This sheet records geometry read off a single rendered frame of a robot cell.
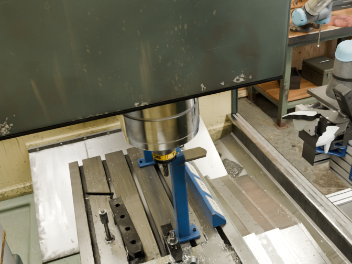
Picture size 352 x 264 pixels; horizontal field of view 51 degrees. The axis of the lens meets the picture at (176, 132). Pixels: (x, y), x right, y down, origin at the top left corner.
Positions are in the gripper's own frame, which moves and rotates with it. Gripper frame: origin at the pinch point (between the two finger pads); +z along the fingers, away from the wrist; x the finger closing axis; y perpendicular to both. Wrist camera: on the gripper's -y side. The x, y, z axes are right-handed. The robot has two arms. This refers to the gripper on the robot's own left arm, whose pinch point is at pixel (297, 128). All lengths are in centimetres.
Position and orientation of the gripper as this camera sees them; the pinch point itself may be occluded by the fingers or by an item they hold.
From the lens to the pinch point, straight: 99.8
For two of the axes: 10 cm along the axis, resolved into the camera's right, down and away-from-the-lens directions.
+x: -3.1, -4.8, 8.2
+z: -9.5, 2.3, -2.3
